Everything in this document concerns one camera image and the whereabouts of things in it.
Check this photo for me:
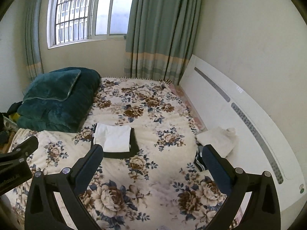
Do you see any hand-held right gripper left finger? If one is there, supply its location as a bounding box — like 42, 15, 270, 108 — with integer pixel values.
24, 144, 104, 230

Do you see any wide green striped curtain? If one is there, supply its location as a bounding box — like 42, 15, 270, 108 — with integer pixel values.
123, 0, 204, 86

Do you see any white bed headboard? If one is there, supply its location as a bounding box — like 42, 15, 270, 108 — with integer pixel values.
179, 55, 307, 221

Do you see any teal velvet quilt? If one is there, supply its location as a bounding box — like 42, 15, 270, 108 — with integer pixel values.
16, 67, 101, 133

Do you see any black bag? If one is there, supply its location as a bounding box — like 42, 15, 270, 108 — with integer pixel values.
7, 102, 23, 115

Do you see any black striped garment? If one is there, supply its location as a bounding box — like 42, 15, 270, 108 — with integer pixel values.
194, 146, 207, 172

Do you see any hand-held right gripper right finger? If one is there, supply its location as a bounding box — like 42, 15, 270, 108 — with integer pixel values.
202, 144, 281, 230

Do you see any pink striped mattress pad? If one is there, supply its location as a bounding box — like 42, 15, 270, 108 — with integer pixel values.
168, 83, 207, 135

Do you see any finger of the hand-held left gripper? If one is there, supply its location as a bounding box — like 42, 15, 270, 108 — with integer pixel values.
0, 136, 39, 172

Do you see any white fluffy garment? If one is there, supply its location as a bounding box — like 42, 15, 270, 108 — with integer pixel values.
196, 127, 238, 158

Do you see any teal velvet pillow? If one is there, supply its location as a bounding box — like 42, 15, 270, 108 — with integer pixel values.
23, 69, 82, 102

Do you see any floral bed sheet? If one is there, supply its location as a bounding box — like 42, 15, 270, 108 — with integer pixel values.
5, 77, 240, 230

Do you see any white t-shirt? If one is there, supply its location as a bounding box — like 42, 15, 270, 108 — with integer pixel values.
93, 123, 132, 153

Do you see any narrow green striped curtain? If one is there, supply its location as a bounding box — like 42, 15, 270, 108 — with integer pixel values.
25, 0, 48, 81

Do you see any barred window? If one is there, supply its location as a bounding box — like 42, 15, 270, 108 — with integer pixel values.
47, 0, 131, 50

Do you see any black folded garment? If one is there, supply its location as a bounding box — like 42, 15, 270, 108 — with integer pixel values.
91, 127, 139, 160

